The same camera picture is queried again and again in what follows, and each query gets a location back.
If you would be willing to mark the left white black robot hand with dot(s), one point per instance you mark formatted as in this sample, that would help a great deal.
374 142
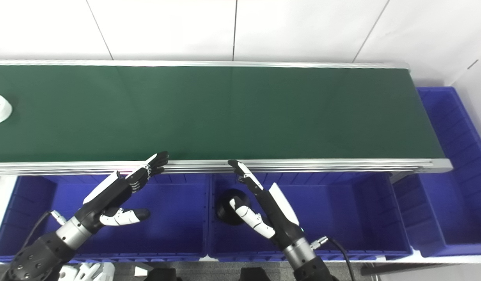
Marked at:
107 199

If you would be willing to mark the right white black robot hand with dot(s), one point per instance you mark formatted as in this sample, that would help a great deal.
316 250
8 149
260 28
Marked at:
279 218

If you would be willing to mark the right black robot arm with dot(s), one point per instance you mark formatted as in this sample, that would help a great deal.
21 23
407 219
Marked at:
306 261

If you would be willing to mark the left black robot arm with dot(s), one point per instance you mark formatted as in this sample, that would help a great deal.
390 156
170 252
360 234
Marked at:
41 253

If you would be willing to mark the black round part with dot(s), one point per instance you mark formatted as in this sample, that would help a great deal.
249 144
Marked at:
224 208

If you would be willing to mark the green conveyor belt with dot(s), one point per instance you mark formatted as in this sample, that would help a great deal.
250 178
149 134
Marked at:
224 113
302 166

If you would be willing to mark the blue plastic bin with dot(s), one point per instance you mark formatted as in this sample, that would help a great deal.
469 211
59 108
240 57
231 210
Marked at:
341 210
458 195
178 222

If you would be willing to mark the white plastic robot part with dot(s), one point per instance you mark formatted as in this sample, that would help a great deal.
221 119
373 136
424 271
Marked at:
90 272

